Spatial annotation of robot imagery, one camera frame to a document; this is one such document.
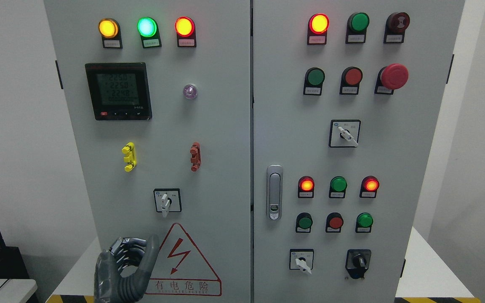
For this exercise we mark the red terminal connector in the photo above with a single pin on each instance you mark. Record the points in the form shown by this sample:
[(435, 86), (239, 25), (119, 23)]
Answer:
[(195, 156)]

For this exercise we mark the red lit indicator lower right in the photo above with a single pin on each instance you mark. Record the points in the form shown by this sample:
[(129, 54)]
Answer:
[(369, 186)]

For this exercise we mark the red push button upper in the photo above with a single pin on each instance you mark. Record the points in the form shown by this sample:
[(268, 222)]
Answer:
[(350, 81)]

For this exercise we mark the black rotary switch bottom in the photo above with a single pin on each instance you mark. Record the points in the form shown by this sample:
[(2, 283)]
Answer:
[(357, 262)]

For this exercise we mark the white side table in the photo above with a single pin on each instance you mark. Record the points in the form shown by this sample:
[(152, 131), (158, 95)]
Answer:
[(16, 290)]

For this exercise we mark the dark red buzzer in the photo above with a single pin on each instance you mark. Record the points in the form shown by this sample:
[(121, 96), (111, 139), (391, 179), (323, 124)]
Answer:
[(395, 27)]

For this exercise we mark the rotary selector switch door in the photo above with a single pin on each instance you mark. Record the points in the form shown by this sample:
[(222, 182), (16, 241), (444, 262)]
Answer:
[(167, 201)]

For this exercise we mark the green indicator top right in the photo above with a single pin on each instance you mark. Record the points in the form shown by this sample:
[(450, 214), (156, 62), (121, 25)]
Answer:
[(356, 27)]

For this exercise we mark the clear purple indicator lamp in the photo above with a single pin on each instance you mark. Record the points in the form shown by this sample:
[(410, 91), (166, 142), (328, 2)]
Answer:
[(190, 91)]

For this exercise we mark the green indicator lower middle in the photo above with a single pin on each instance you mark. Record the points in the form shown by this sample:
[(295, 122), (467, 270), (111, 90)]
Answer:
[(338, 186)]

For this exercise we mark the red electrical hazard sticker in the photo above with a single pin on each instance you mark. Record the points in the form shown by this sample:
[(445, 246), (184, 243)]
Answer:
[(182, 269)]

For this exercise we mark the green push button upper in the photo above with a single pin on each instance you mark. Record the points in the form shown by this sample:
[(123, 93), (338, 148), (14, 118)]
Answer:
[(313, 81)]

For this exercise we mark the red lit indicator lower left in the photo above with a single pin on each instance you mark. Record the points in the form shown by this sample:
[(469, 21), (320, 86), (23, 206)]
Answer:
[(306, 187)]

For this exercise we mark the red lit indicator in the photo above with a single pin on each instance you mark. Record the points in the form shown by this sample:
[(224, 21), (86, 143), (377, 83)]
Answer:
[(369, 186), (318, 25), (306, 187)]

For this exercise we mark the white rotary switch bottom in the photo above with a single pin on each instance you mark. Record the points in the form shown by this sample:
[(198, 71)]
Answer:
[(301, 259)]

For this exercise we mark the white rotary switch upper right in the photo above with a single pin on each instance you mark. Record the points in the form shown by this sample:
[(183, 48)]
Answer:
[(344, 133)]

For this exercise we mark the green push button lower left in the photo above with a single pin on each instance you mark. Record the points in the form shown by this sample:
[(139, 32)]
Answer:
[(303, 223)]

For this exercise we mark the red lit indicator top right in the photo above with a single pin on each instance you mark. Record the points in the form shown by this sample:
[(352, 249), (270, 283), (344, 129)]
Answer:
[(318, 25)]

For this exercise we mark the green push button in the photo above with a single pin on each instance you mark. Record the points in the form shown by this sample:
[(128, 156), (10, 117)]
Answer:
[(313, 81), (364, 222), (303, 223)]

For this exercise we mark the grey electrical cabinet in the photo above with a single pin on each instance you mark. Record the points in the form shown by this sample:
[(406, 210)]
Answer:
[(249, 67)]

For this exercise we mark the red push button lower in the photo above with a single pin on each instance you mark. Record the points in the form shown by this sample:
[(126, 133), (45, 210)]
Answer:
[(334, 223)]

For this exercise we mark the yellow indicator light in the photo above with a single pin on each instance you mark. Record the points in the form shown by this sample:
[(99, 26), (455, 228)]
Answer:
[(110, 33)]

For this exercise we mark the red push button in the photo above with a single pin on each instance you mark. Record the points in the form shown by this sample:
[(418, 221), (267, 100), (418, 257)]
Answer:
[(334, 223), (350, 81)]

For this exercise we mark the red indicator light left door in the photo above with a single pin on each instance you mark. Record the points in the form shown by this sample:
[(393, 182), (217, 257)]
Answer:
[(185, 32)]

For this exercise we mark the white rotary switch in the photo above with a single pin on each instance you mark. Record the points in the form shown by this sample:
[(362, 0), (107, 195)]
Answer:
[(344, 133), (301, 259)]

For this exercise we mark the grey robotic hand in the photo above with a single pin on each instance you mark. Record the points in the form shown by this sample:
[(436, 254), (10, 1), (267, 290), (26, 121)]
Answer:
[(123, 272)]

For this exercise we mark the green push button lower right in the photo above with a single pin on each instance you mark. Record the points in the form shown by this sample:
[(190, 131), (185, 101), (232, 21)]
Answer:
[(364, 222)]

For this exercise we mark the yellow terminal connector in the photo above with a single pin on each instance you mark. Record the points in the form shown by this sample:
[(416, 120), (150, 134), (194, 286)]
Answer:
[(129, 156)]

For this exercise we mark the black digital power meter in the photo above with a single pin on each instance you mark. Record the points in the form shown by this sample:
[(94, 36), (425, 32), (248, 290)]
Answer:
[(119, 91)]

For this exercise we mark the silver door lock handle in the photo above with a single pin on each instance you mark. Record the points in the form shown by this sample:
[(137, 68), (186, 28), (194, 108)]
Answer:
[(274, 191)]

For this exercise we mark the green lit indicator light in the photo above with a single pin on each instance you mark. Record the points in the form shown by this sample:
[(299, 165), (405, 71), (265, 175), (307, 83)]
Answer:
[(149, 33)]

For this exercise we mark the red emergency stop button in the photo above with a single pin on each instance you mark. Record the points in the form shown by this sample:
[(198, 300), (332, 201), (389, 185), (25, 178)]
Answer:
[(390, 78)]

